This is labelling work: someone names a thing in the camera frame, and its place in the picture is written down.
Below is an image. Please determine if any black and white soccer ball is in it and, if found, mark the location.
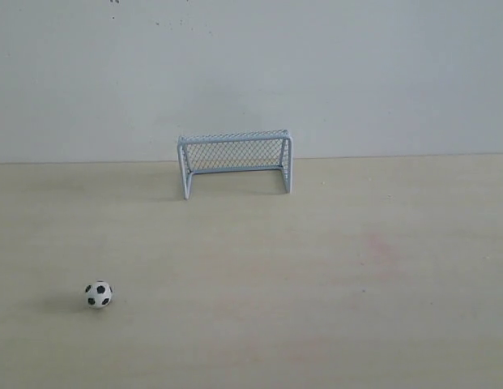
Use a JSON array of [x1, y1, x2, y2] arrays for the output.
[[84, 280, 113, 309]]

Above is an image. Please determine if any small white soccer goal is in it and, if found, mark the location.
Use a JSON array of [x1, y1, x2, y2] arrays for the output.
[[177, 130, 294, 199]]

